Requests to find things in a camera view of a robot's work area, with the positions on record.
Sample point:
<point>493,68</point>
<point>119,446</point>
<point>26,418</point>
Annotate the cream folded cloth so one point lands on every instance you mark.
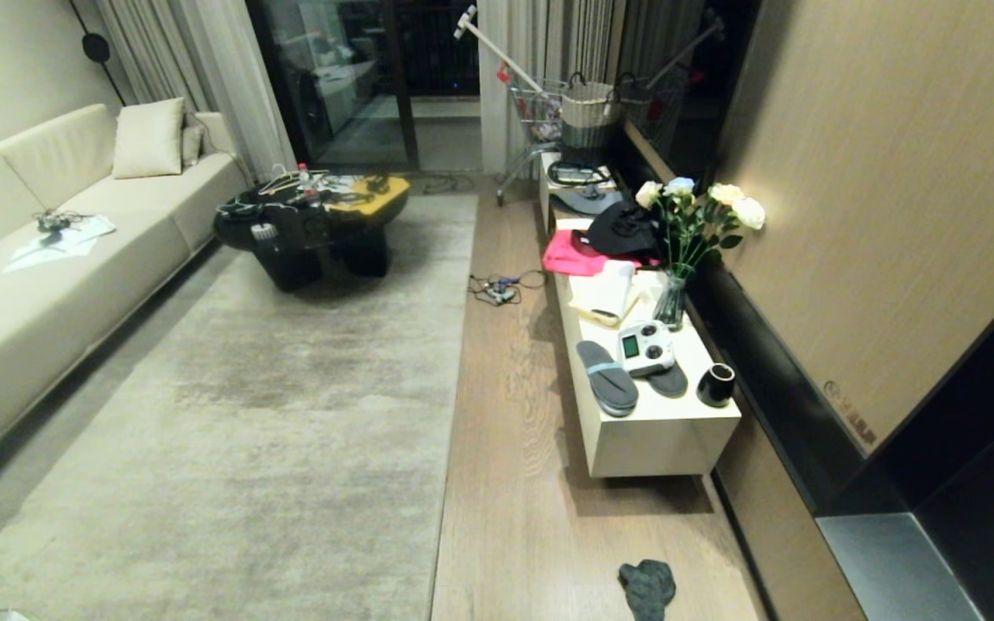
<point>607,291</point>

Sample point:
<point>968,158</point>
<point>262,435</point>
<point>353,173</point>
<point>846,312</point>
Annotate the grey area rug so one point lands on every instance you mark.
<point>273,414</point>

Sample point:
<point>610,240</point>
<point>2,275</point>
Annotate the dark green cloth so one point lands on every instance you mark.
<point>648,588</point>

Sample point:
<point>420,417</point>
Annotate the black floor lamp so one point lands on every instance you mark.
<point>97,45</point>

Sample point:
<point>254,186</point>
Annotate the pink garment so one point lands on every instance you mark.
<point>573,254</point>

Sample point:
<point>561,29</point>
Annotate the grey slipper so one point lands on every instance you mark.
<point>606,376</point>
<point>668,379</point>

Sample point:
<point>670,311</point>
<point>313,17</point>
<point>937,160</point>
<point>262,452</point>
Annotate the black cap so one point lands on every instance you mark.
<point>622,231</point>

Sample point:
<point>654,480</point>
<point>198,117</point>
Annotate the white remote controller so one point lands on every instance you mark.
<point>645,347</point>

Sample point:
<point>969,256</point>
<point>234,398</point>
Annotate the yellow tray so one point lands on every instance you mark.
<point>369,195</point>

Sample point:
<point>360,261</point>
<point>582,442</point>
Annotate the glass vase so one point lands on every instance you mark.
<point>672,302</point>

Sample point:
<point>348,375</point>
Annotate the white low tv cabinet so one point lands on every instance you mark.
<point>644,414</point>

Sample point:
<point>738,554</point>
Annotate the metal shopping cart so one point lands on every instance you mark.
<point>533,121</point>

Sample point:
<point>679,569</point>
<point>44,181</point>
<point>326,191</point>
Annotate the black round coffee table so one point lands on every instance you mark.
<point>307,228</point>

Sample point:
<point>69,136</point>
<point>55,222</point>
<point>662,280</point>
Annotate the woven grey laundry basket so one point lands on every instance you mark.
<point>588,116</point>

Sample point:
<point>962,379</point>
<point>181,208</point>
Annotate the white rose bouquet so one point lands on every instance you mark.
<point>704,216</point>

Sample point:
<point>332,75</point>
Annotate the small shopping cart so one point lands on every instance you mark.
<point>504,82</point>

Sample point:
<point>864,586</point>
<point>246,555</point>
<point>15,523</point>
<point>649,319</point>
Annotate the black cup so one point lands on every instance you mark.
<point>716,385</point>

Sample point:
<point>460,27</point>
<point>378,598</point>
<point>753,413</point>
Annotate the clear plastic bottle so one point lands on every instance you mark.
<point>303,176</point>

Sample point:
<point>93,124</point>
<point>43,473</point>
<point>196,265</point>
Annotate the white mop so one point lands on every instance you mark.
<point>497,52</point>

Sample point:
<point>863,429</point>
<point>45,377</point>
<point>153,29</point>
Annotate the sliding glass door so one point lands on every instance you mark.
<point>359,82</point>

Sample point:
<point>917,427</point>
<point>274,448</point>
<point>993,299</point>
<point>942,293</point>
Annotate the small grey cushion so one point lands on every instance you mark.
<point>192,143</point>

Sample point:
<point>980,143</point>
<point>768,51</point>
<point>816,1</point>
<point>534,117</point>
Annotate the grey curtain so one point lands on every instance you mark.
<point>195,69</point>

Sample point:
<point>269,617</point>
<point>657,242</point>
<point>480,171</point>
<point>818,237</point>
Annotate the cream square cushion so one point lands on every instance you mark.
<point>148,138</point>

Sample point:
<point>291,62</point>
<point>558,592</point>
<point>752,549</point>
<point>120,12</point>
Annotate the white papers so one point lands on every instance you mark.
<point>61,243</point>

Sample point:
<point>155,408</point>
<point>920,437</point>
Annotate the cream leather sofa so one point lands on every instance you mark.
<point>22,285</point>

